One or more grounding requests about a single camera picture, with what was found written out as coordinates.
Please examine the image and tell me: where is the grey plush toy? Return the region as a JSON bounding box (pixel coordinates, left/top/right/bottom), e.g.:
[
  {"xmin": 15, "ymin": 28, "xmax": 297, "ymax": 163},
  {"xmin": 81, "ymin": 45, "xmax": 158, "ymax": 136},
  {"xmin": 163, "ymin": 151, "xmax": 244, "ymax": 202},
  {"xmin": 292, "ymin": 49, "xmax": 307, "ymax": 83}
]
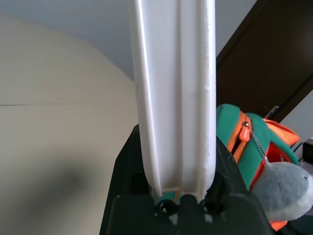
[{"xmin": 249, "ymin": 137, "xmax": 313, "ymax": 222}]

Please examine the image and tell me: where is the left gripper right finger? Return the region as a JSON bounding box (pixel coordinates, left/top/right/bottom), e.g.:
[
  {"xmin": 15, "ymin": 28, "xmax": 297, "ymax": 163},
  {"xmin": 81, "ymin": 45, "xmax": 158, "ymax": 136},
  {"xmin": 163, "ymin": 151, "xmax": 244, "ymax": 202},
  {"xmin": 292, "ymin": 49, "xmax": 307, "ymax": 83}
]
[{"xmin": 207, "ymin": 137, "xmax": 251, "ymax": 197}]

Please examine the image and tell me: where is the dark brown door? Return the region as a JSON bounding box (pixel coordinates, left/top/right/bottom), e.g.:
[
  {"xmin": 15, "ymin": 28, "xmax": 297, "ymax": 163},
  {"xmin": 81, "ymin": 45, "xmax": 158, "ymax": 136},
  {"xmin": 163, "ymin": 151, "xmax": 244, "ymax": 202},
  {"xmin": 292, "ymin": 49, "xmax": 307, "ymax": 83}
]
[{"xmin": 216, "ymin": 0, "xmax": 313, "ymax": 123}]

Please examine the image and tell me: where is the teal and orange backpack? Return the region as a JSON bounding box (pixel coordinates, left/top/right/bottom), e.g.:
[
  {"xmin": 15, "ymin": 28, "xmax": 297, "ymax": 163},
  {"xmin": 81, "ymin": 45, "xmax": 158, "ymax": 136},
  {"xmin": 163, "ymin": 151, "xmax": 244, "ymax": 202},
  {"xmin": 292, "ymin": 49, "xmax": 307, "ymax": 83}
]
[{"xmin": 216, "ymin": 103, "xmax": 302, "ymax": 232}]

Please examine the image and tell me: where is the white pencil case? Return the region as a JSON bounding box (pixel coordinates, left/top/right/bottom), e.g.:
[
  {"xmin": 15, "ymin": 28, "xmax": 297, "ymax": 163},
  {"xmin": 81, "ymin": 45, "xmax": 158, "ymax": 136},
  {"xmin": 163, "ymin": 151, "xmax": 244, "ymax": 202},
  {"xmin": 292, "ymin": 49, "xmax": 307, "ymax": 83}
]
[{"xmin": 127, "ymin": 0, "xmax": 217, "ymax": 199}]

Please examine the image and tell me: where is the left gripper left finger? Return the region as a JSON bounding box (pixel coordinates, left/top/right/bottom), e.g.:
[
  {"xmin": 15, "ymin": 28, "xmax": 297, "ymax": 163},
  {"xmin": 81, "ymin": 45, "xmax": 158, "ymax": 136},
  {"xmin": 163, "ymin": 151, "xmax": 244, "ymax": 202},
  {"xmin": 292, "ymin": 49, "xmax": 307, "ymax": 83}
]
[{"xmin": 99, "ymin": 123, "xmax": 154, "ymax": 235}]

